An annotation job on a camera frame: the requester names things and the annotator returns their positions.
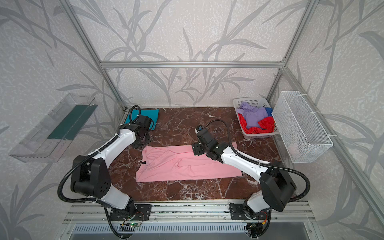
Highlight pink t-shirt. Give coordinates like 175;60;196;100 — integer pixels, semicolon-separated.
136;146;243;183

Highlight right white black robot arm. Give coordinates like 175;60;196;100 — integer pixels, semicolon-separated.
192;129;296;219

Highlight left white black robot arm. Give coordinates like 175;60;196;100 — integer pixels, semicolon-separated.
70;115;153;215

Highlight folded teal t-shirt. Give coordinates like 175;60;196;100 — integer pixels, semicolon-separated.
131;109;160;131

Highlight purple t-shirt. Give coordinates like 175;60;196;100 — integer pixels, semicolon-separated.
236;102;269;129

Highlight white plastic laundry basket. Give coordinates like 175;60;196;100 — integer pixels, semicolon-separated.
233;97;279;139

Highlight red t-shirt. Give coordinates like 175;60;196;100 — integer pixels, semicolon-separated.
238;114;275;135

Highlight green mat in shelf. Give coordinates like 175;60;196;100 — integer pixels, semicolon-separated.
48;105;98;141

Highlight blue t-shirt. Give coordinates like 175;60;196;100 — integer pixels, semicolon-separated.
265;108;273;117

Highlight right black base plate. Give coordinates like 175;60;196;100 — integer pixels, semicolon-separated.
229;203;270;221

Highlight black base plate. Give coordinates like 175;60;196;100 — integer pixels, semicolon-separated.
109;204;152;221
229;203;270;221

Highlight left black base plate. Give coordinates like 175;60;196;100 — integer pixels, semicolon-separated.
109;204;152;221

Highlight left black corrugated cable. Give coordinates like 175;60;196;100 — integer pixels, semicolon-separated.
56;104;156;239

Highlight black corrugated cable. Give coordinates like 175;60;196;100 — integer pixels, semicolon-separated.
202;119;312;238
56;104;156;239

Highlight clear plastic wall shelf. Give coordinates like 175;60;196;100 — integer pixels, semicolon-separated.
9;94;97;163

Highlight white wire mesh basket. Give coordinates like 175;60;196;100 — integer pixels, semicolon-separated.
272;91;334;164

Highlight right black corrugated cable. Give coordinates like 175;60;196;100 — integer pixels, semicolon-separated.
202;119;312;238

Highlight aluminium mounting rail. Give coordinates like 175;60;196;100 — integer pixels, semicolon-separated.
63;199;316;224

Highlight aluminium frame profile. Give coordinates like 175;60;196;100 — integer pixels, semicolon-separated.
60;1;384;224

